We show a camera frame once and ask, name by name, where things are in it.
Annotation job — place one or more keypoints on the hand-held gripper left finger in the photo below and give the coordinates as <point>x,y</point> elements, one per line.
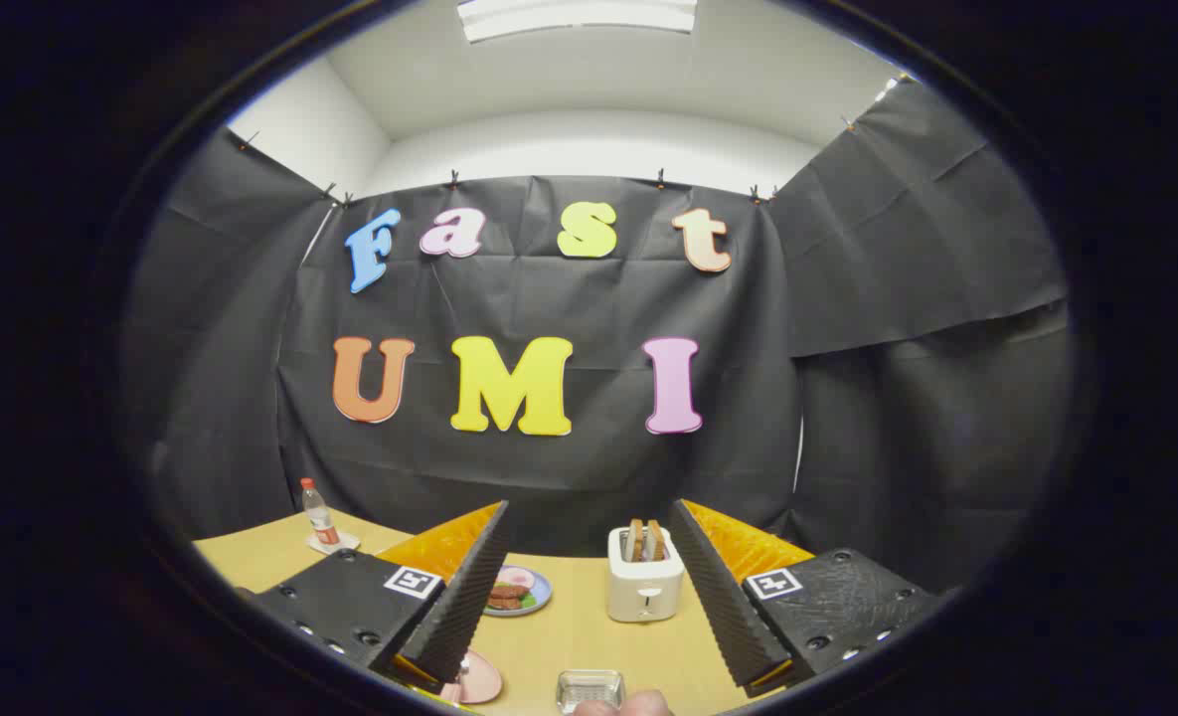
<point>459,607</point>

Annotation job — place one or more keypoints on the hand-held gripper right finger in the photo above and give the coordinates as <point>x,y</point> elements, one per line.
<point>733,607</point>

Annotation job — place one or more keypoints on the brown meat strip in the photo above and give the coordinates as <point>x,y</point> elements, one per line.
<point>509,590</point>
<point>505,603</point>

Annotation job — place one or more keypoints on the pink ham slice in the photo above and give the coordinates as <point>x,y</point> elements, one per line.
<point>519,577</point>

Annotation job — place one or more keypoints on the pink plate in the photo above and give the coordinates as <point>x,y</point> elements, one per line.
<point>484,681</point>

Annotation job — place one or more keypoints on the blue plate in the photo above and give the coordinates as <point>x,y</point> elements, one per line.
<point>543,587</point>

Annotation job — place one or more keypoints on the white toaster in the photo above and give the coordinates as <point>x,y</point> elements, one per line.
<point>643,592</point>

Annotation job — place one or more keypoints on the toast bread slice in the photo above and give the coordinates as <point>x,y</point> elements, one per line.
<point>634,542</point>
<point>654,542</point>

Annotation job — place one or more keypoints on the small white coaster dish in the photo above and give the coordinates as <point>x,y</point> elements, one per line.
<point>346,543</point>

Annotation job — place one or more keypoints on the clear bottle with red label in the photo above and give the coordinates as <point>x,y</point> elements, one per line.
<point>318,517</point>

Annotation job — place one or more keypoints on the row of small cloth clips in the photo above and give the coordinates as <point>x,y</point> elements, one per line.
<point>453,180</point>

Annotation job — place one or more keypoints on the ceiling light panel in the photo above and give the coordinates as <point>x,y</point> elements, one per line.
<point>579,15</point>

